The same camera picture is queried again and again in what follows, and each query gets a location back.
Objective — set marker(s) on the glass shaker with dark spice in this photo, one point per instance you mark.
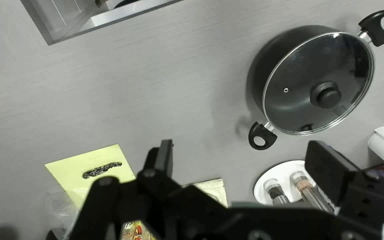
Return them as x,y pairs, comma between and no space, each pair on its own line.
275,191

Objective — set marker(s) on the yellow paper sheet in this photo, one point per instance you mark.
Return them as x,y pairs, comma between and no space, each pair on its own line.
80,171

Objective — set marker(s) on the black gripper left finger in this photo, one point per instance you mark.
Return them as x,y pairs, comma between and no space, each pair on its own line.
166,155

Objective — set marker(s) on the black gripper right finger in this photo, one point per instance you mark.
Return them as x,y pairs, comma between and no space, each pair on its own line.
330,171

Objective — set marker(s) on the glass shaker with tan spice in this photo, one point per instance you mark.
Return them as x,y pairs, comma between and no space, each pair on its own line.
307,188

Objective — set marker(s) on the white round plate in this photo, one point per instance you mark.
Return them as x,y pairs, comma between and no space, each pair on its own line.
286,171

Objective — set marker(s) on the clear crumpled plastic bag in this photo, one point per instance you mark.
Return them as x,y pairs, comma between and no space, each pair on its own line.
60,208

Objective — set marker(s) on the black cooking pot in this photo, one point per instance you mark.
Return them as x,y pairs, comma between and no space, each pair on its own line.
267,57

